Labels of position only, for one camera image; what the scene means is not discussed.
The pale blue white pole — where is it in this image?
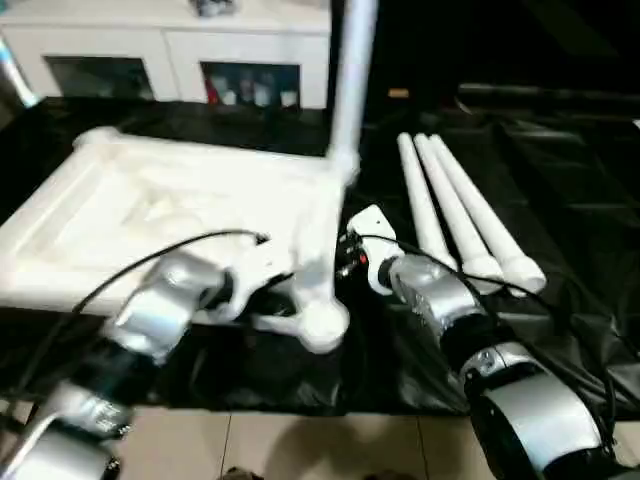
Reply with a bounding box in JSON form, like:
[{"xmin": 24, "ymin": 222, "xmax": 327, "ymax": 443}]
[{"xmin": 0, "ymin": 39, "xmax": 40, "ymax": 107}]

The black horizontal bar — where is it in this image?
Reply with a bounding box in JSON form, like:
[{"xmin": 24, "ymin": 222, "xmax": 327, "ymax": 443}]
[{"xmin": 457, "ymin": 82, "xmax": 640, "ymax": 103}]

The white plastic table leg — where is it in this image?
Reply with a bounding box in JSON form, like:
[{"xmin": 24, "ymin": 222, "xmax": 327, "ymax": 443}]
[
  {"xmin": 427, "ymin": 133, "xmax": 547, "ymax": 297},
  {"xmin": 327, "ymin": 0, "xmax": 380, "ymax": 181},
  {"xmin": 397, "ymin": 132, "xmax": 459, "ymax": 271},
  {"xmin": 413, "ymin": 133, "xmax": 504, "ymax": 294}
]

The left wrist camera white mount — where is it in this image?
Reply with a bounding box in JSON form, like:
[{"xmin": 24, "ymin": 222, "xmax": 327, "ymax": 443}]
[{"xmin": 214, "ymin": 244, "xmax": 297, "ymax": 322}]

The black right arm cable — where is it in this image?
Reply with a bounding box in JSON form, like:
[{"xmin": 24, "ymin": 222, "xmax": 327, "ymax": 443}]
[{"xmin": 355, "ymin": 233, "xmax": 617, "ymax": 446}]

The white glass-door cabinet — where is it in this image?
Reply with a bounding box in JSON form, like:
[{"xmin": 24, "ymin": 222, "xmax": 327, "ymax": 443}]
[{"xmin": 0, "ymin": 0, "xmax": 335, "ymax": 110}]

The black backdrop cloth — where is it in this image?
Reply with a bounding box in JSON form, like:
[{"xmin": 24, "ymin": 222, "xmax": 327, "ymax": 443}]
[{"xmin": 329, "ymin": 0, "xmax": 640, "ymax": 109}]

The dark object on cabinet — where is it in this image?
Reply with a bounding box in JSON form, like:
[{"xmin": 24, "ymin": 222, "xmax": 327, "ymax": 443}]
[{"xmin": 192, "ymin": 0, "xmax": 236, "ymax": 17}]

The black glossy mat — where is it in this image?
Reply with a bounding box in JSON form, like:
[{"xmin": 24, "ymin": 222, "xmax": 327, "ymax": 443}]
[{"xmin": 0, "ymin": 92, "xmax": 640, "ymax": 419}]

